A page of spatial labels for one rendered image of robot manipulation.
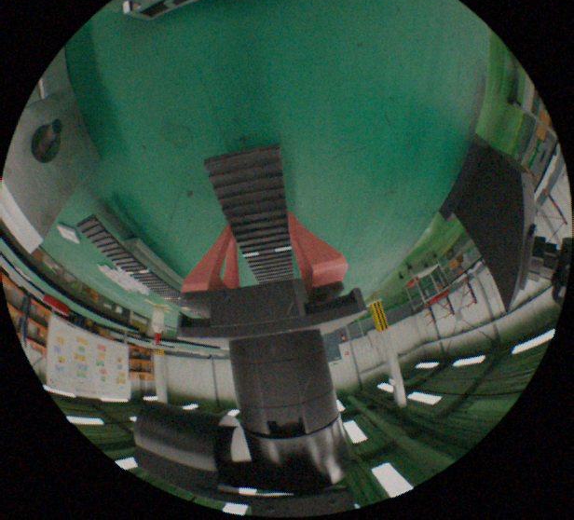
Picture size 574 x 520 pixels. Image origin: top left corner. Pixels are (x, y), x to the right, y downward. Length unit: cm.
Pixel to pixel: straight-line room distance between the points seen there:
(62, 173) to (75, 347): 293
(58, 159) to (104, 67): 8
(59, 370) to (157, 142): 299
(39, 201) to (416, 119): 32
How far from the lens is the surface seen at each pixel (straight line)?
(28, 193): 16
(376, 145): 18
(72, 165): 18
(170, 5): 15
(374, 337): 1145
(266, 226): 15
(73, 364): 309
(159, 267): 29
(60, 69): 22
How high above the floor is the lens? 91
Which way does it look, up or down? 39 degrees down
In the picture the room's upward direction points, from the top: 168 degrees clockwise
